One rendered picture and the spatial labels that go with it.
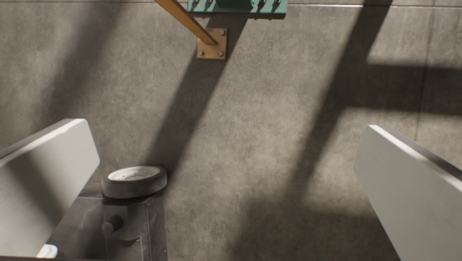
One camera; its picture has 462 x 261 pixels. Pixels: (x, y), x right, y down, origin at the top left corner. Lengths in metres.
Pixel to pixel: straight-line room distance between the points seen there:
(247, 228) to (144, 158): 0.46
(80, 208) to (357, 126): 0.92
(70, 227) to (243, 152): 0.63
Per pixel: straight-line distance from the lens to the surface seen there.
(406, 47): 0.88
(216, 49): 0.81
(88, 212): 0.91
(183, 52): 0.85
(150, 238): 0.83
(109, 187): 0.79
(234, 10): 0.83
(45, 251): 0.92
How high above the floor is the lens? 0.78
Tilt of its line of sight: 77 degrees down
